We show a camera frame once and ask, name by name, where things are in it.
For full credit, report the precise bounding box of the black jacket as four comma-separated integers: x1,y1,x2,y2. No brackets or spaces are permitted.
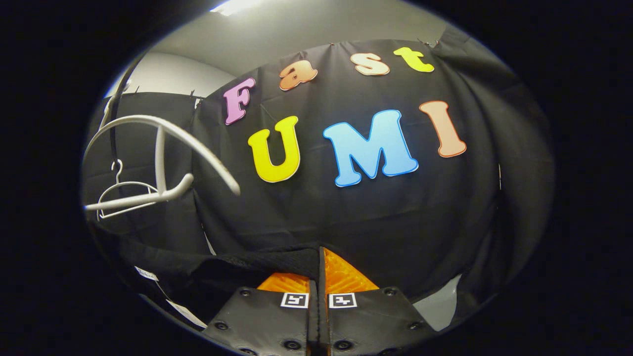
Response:
89,218,322,329

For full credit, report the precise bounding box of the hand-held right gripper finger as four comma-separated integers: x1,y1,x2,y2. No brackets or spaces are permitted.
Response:
204,249,320,356
320,247,436,356

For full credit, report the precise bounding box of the black metal clothes rack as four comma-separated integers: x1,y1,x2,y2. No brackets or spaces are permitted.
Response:
108,59,134,161

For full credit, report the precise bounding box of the white plastic clothes hanger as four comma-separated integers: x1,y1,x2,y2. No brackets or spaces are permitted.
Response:
82,115,241,212
97,159,159,220

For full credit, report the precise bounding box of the black backdrop cloth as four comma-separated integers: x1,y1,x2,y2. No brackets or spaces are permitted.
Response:
82,25,557,327

